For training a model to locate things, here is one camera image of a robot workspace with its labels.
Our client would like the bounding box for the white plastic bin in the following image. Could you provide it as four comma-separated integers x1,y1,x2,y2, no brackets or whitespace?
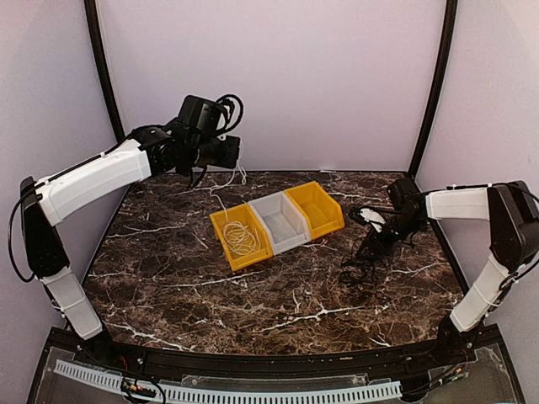
248,191,311,255

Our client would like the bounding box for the white slotted cable duct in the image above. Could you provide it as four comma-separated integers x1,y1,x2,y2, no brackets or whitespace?
54,359,403,403

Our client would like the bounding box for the black front rail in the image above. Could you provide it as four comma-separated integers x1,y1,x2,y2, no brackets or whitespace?
66,338,474,380

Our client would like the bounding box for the right black frame post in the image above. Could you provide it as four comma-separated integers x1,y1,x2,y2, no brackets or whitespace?
407,0,458,180

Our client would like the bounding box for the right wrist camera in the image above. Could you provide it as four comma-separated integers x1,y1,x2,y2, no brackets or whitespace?
349,206,386,233

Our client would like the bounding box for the black frame post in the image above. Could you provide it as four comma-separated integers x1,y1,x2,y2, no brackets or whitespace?
407,0,458,180
83,0,125,142

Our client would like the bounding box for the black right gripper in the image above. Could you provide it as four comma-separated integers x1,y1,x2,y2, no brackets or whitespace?
356,212,426,259

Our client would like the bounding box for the right yellow plastic bin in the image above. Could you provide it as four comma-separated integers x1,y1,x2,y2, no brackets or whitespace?
285,182,344,239

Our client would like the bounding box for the yellow plastic bin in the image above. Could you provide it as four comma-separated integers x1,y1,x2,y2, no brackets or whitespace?
285,182,344,239
210,204,274,272

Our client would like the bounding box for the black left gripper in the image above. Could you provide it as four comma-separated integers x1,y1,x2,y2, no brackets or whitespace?
188,134,241,167

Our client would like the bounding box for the black cable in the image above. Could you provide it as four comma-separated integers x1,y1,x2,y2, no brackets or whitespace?
339,243,392,290

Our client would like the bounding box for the left black frame post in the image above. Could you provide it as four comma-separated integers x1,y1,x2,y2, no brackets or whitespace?
83,0,125,142

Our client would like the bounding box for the left yellow plastic bin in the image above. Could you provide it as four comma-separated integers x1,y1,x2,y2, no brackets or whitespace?
210,204,274,272

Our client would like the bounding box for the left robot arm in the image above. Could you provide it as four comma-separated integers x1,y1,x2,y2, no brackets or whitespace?
12,94,244,367

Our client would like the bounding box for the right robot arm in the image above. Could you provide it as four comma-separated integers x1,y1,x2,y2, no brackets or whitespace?
349,178,538,365

